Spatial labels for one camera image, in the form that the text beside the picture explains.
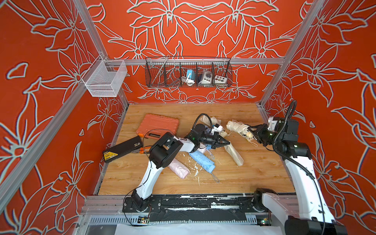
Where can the black box yellow label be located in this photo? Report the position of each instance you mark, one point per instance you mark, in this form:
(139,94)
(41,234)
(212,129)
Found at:
(122,149)

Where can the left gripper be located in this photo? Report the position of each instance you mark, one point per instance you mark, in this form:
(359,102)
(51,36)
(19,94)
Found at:
(217,138)

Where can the white round-dial device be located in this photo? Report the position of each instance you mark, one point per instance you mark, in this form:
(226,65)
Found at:
(205,78)

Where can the pink umbrella near case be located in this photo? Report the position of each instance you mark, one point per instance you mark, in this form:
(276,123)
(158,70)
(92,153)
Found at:
(202,149)

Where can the black wire wall basket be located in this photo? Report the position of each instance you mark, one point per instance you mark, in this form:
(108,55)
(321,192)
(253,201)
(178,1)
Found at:
(166,71)

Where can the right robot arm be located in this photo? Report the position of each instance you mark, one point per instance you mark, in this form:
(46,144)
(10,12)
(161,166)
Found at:
(314,216)

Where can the blue umbrella front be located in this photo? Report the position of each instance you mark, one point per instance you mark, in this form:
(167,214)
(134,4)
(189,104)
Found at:
(207,164)

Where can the orange black pliers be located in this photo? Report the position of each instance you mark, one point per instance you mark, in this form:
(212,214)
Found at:
(142,150)

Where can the white box with dots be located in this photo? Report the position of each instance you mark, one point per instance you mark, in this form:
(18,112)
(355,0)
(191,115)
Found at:
(220,80)

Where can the blue white device in basket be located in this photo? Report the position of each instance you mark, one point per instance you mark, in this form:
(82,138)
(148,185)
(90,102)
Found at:
(189,79)

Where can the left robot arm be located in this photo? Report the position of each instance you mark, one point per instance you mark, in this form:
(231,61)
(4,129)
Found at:
(164,151)

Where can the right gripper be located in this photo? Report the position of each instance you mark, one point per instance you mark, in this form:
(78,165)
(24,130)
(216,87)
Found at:
(261,129)

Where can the white mesh wall basket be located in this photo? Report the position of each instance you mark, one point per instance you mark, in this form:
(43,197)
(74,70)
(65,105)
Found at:
(100,82)

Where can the orange plastic tool case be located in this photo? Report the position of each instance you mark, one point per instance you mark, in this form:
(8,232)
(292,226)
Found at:
(155,126)

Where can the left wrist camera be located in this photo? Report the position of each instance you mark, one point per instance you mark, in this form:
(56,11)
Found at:
(217,128)

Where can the beige umbrella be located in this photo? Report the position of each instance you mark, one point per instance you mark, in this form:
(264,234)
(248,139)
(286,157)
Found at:
(240,128)
(214,121)

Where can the pink umbrella near front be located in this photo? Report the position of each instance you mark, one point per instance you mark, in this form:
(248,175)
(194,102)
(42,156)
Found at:
(179,169)

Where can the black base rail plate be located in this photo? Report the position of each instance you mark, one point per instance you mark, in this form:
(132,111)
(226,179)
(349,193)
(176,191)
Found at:
(185,202)

